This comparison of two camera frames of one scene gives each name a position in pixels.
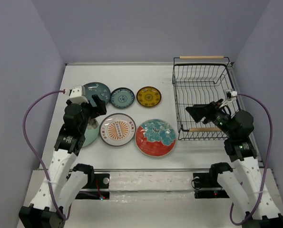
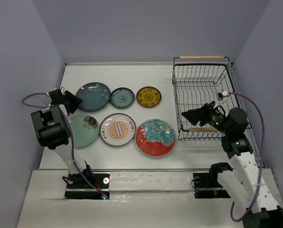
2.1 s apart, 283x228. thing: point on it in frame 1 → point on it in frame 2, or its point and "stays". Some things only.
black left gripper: [100, 109] → [75, 100]
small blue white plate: [122, 98] stays
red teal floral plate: [155, 137] stays
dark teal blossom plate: [98, 88] stays
